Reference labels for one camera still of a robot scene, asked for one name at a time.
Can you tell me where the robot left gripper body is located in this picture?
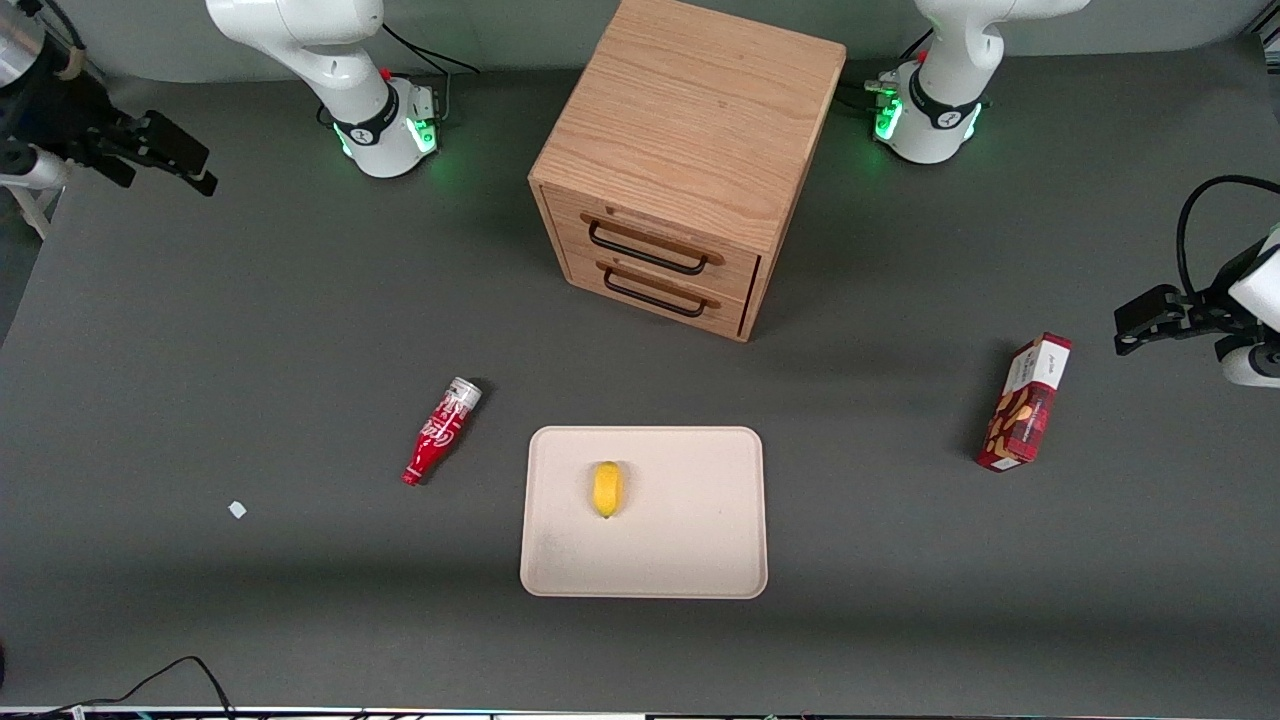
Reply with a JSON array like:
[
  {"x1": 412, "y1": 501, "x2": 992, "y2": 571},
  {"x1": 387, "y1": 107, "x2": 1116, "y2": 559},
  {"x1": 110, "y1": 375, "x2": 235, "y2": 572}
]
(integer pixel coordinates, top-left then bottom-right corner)
[{"x1": 1226, "y1": 226, "x2": 1280, "y2": 337}]

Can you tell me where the robot right gripper body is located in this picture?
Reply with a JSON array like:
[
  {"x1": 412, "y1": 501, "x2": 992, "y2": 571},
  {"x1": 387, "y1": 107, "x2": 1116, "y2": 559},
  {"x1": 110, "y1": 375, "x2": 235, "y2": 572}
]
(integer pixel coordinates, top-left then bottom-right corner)
[{"x1": 0, "y1": 42, "x2": 133, "y2": 189}]

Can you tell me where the red coke bottle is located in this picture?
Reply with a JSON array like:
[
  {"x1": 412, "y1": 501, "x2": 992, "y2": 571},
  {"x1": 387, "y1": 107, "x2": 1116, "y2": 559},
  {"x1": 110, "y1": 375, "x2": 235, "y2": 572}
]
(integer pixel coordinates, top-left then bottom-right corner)
[{"x1": 401, "y1": 376, "x2": 483, "y2": 488}]

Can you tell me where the beige rectangular tray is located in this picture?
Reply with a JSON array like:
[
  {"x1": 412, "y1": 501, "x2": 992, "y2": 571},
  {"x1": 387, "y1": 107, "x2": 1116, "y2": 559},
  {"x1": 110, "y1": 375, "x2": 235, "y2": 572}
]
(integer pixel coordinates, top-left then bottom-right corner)
[{"x1": 519, "y1": 426, "x2": 769, "y2": 600}]

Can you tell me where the red plaid cookie box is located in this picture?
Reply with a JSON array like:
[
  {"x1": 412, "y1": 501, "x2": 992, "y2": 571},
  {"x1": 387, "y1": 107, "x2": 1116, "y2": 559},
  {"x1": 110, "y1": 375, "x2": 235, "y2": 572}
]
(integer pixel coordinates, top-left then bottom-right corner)
[{"x1": 976, "y1": 332, "x2": 1074, "y2": 474}]

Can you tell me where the wooden two-drawer cabinet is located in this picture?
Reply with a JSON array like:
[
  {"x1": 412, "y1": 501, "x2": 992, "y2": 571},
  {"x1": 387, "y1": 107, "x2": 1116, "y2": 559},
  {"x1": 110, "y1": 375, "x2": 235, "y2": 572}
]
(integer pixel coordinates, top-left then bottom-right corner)
[{"x1": 528, "y1": 0, "x2": 848, "y2": 344}]

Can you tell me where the yellow lemon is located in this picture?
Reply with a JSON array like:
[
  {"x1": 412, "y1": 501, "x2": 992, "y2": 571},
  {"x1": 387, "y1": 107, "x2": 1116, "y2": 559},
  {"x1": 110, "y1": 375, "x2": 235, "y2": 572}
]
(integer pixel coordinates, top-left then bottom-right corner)
[{"x1": 592, "y1": 460, "x2": 624, "y2": 520}]

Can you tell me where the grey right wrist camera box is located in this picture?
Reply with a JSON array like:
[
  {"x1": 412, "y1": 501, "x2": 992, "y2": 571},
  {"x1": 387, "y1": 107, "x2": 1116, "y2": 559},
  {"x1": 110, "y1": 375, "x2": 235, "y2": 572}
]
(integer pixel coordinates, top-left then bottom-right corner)
[{"x1": 0, "y1": 146, "x2": 69, "y2": 193}]

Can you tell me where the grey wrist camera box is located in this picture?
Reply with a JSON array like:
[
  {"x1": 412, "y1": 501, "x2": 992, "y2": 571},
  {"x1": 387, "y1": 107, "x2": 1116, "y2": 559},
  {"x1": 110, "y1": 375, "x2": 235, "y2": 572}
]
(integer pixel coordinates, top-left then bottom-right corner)
[
  {"x1": 0, "y1": 146, "x2": 69, "y2": 193},
  {"x1": 1217, "y1": 337, "x2": 1280, "y2": 391}
]

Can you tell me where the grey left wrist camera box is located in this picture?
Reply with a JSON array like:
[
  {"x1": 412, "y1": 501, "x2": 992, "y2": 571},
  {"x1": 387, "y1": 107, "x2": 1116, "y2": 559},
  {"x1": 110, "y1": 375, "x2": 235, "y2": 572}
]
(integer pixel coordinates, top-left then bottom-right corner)
[{"x1": 1217, "y1": 337, "x2": 1280, "y2": 391}]

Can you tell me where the black left gripper cable loop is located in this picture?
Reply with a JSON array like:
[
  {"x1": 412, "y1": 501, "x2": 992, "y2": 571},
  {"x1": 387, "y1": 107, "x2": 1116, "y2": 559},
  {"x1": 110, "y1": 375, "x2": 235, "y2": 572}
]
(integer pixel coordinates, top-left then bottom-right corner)
[{"x1": 1176, "y1": 174, "x2": 1280, "y2": 298}]

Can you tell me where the black right arm base cable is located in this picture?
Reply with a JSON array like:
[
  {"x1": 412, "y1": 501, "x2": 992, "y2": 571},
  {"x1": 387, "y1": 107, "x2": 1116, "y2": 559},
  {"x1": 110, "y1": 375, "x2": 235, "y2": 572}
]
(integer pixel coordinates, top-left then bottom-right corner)
[{"x1": 380, "y1": 22, "x2": 482, "y2": 77}]

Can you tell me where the black arm base cable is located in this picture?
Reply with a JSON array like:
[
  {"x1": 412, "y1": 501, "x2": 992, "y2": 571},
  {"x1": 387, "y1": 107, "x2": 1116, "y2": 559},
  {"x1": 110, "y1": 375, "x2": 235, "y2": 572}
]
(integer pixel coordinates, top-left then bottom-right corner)
[
  {"x1": 838, "y1": 72, "x2": 903, "y2": 113},
  {"x1": 380, "y1": 22, "x2": 482, "y2": 77}
]

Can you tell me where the black left arm base cable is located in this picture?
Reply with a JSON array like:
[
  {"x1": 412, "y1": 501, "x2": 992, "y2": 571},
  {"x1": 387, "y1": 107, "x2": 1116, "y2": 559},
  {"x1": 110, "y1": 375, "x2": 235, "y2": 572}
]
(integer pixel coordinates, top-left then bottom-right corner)
[{"x1": 838, "y1": 72, "x2": 903, "y2": 113}]

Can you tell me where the long black drawer handle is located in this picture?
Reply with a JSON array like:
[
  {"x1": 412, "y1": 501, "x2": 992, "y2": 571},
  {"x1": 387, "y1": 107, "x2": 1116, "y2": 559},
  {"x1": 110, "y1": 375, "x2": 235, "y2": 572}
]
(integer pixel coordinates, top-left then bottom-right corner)
[{"x1": 587, "y1": 221, "x2": 710, "y2": 277}]

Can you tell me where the wooden drawer with long handle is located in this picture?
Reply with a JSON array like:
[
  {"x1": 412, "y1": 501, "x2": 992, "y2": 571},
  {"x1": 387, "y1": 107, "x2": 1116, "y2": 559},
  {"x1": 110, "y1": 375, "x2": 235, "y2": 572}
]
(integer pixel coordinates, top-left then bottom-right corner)
[{"x1": 545, "y1": 186, "x2": 763, "y2": 301}]

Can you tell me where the thin black table-edge cable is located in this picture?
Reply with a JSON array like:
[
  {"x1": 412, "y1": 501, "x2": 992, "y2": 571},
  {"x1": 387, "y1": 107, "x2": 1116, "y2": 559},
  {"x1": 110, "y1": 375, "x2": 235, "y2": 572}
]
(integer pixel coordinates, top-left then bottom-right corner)
[{"x1": 0, "y1": 655, "x2": 237, "y2": 720}]

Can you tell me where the short black drawer handle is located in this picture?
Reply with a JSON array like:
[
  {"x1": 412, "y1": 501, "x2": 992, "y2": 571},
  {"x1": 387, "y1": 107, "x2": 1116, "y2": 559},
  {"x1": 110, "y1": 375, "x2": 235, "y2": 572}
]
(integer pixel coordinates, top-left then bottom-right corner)
[{"x1": 602, "y1": 266, "x2": 708, "y2": 320}]

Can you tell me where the wooden drawer with short handle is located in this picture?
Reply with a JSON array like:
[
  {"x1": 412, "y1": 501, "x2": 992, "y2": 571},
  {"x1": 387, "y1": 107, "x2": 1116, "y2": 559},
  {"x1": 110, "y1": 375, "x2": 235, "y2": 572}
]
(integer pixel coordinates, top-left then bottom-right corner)
[{"x1": 565, "y1": 250, "x2": 753, "y2": 336}]

